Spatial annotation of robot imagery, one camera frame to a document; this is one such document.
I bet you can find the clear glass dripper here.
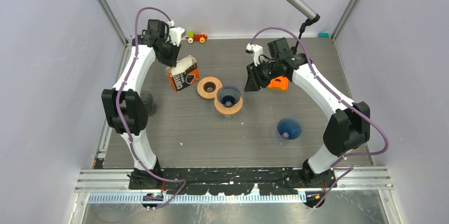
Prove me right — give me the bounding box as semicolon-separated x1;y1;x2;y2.
218;113;238;122

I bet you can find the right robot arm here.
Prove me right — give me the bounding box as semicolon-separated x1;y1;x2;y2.
244;50;370;187

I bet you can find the wooden ring dripper stand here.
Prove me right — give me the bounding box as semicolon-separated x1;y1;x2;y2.
196;76;223;100

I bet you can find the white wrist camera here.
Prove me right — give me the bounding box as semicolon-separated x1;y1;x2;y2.
245;43;263;67
167;20;186;47

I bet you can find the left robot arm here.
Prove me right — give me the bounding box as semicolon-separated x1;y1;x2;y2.
101;40;181;189

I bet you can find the aluminium frame rail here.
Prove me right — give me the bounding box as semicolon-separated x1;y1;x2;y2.
97;0;128;45

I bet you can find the orange plastic holder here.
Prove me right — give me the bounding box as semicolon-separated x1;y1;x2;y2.
267;76;289;91

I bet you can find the blue glass dripper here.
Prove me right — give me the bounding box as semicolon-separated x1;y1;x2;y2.
277;118;302;140
216;85;241;107

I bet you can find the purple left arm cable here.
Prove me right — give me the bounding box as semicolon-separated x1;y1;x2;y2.
115;6;186;210

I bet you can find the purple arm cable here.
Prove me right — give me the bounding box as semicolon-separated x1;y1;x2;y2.
115;6;186;210
249;26;390;210

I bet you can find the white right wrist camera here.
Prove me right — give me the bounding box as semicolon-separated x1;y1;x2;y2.
245;43;263;67

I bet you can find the orange coffee filter box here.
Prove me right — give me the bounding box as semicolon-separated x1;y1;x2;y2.
165;55;200;92

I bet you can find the red toy car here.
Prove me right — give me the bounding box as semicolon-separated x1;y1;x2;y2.
185;31;208;43

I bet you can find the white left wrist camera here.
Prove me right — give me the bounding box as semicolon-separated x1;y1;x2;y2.
167;20;186;47

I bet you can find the teal small block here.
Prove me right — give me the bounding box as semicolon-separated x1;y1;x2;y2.
318;32;330;38

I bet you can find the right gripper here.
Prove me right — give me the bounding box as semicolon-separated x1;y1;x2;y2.
245;59;280;92

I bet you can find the dark smoky glass dripper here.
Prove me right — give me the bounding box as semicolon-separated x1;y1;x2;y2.
140;91;157;116

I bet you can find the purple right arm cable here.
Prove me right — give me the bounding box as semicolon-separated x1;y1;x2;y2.
249;26;390;210

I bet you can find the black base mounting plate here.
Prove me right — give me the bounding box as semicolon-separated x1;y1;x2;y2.
128;167;336;196

